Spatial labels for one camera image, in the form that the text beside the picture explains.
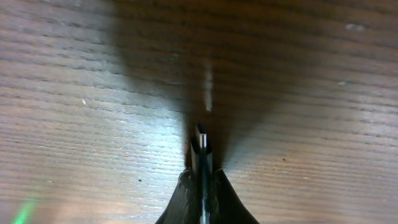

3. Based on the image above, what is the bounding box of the black charging cable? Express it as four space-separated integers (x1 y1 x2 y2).
190 123 214 224

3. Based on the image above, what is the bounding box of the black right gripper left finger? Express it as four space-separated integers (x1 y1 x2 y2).
155 169 199 224

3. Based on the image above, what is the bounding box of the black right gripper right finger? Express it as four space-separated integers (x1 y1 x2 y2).
214 169 259 224

